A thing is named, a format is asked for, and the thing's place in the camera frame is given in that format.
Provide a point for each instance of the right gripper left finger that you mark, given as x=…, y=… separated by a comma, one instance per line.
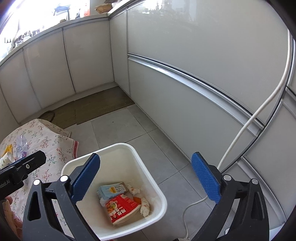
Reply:
x=40, y=221

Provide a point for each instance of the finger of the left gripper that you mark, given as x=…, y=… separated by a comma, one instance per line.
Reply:
x=20, y=169

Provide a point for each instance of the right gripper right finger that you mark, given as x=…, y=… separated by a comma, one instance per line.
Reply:
x=251, y=218

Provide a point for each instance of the yellow snack wrapper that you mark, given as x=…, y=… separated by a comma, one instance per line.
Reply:
x=8, y=149

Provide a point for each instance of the white plastic trash bin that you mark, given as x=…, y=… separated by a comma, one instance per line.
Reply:
x=121, y=163

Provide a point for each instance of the white kitchen cabinets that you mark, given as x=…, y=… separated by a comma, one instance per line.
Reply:
x=205, y=76

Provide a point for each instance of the person's left hand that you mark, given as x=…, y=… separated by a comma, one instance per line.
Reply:
x=14, y=222

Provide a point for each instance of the clear plastic bottle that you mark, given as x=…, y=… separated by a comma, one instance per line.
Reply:
x=21, y=147

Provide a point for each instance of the floral tablecloth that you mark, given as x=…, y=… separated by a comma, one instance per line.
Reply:
x=59, y=149

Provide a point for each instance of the blue white milk carton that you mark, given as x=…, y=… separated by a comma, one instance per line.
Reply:
x=111, y=190

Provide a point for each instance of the red instant noodle cup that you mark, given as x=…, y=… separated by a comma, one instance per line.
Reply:
x=121, y=208

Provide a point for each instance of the brown floor mat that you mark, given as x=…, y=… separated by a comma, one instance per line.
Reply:
x=88, y=108

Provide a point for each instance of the crumpled white tissue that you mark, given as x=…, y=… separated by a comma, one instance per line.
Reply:
x=133, y=191

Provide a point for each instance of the crumpled stained tissue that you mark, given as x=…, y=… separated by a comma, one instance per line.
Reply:
x=145, y=207

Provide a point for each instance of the woven basket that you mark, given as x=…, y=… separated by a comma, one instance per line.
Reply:
x=104, y=8

